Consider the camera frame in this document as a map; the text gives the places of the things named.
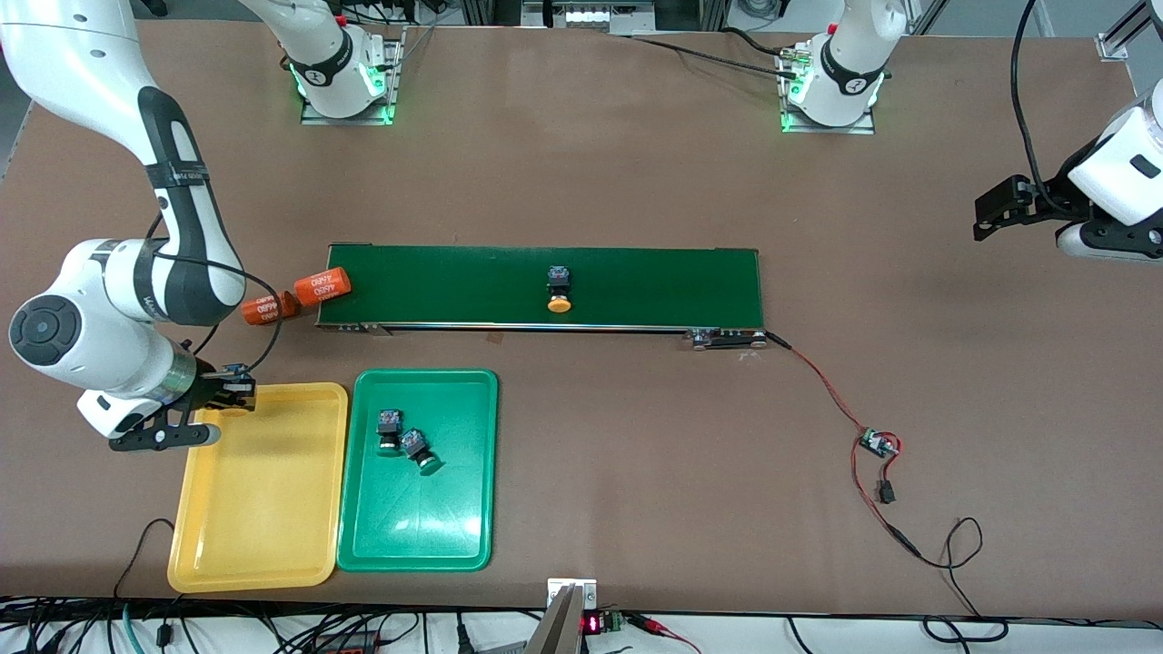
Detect orange cylinder marked 4680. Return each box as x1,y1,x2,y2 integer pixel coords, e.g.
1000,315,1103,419
240,291,301,327
293,266,353,304

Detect yellow plastic tray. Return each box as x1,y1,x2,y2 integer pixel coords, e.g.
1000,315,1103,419
166,381,351,593

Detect green plastic tray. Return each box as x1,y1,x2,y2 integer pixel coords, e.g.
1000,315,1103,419
336,368,500,572

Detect green conveyor belt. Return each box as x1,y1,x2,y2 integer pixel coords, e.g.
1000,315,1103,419
315,243,769,352

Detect white device with lights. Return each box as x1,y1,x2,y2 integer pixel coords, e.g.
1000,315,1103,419
522,0,655,28

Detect red clip lead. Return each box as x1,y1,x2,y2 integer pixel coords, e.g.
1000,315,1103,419
625,613,702,654

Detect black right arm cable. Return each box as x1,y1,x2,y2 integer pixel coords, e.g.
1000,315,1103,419
141,209,284,375

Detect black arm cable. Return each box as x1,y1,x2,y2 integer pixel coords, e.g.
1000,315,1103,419
141,209,284,375
1010,0,1078,219

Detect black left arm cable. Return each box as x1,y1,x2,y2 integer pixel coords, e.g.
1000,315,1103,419
1010,0,1078,219

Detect black arched table cable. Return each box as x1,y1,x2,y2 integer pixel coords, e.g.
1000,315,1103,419
114,518,178,600

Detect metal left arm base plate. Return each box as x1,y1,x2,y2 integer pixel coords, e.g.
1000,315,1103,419
780,45,876,135

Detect red and black wire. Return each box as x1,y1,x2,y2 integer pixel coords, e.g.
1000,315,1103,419
763,332,923,560

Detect thin black looped cable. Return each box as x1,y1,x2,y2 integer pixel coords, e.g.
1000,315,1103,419
913,516,1009,642

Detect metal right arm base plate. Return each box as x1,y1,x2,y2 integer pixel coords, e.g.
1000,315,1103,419
300,27,403,126

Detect long black base cable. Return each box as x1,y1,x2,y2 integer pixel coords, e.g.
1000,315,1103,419
627,25,805,83

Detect grey metal bracket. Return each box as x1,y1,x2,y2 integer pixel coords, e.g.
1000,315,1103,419
525,578,599,654

